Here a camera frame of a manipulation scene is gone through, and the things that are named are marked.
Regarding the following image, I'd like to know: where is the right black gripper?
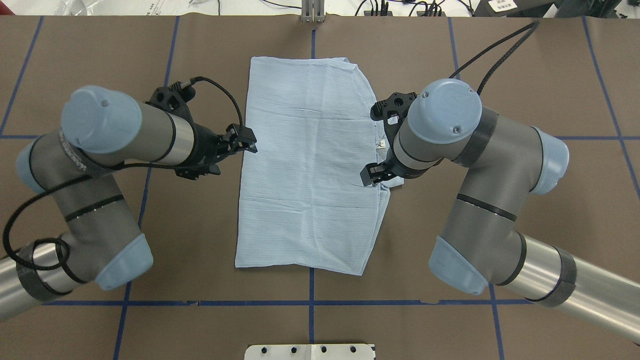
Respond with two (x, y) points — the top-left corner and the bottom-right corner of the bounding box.
(359, 92), (426, 187)

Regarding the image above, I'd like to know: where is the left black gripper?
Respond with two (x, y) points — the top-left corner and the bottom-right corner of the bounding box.
(146, 82), (258, 181)

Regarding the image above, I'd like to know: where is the light blue button shirt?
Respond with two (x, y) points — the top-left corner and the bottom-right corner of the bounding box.
(234, 56), (403, 276)

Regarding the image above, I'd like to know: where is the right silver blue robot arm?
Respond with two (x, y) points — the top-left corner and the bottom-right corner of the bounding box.
(360, 78), (640, 344)

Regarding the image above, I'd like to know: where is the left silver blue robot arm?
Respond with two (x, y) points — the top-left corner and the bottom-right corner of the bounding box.
(0, 76), (257, 321)

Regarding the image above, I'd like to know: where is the black box white label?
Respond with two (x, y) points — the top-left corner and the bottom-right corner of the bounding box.
(472, 0), (554, 18)

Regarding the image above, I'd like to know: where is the clear plastic bag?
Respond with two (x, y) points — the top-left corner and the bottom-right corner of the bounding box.
(54, 0), (206, 16)

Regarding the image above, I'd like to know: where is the aluminium frame post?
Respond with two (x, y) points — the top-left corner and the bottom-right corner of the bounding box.
(301, 0), (326, 23)

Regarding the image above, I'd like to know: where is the white central pedestal column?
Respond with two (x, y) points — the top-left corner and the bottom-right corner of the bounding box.
(244, 343), (377, 360)

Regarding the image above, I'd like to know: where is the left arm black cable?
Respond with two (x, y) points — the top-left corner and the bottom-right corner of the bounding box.
(2, 76), (245, 272)

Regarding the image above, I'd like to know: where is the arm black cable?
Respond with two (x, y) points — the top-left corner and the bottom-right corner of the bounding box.
(2, 76), (245, 272)
(448, 19), (541, 96)

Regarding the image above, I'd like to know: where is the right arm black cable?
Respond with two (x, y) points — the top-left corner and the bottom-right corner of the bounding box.
(448, 19), (541, 96)

